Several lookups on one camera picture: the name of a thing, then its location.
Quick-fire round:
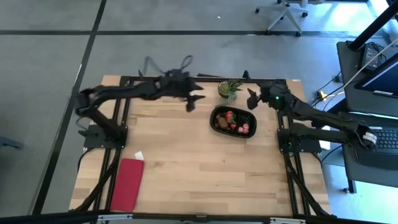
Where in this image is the red cloth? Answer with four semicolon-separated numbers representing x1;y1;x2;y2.
109;158;145;213

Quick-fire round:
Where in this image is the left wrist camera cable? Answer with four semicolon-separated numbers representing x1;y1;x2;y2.
143;55;194;77

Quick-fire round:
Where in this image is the potted succulent plant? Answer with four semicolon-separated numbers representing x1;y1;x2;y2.
216;78;245;106

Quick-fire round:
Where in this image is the black pole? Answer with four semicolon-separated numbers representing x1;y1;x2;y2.
348;0;398;52

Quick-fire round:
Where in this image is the laptop computer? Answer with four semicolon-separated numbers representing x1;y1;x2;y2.
337;111;398;194

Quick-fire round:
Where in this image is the black desk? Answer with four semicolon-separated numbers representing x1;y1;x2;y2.
336;40;398;119

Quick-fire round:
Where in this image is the black computer monitor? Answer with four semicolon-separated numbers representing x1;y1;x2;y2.
354;52;398;99

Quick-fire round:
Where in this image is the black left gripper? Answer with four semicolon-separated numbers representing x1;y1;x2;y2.
157;70;206;113

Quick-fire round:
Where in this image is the black plastic tupperware container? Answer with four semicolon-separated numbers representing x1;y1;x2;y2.
209;105;258;139

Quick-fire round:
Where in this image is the black power adapter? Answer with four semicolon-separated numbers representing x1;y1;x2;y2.
360;42;388;71

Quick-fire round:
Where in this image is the white cable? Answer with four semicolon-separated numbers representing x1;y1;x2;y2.
313;37;398;96

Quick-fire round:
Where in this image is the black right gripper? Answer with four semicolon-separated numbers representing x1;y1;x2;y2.
246;81;295;111

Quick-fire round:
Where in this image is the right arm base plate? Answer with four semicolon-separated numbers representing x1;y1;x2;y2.
277;126;322;154

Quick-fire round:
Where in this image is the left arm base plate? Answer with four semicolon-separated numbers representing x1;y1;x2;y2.
83;124;128;149

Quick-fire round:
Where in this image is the white office chair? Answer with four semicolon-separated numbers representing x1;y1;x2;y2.
254;0;309;37

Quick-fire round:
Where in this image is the white paper sheet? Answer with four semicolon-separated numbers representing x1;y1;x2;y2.
318;125;332;151

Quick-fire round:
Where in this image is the black crossbar with silver brackets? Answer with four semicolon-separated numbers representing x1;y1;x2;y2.
0;210;398;224

